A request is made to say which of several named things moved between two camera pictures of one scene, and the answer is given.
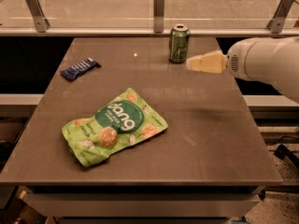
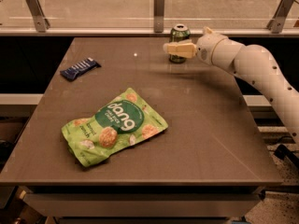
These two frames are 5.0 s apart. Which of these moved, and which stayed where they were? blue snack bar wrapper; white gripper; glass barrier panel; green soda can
Moved: white gripper
Stayed: green soda can; glass barrier panel; blue snack bar wrapper
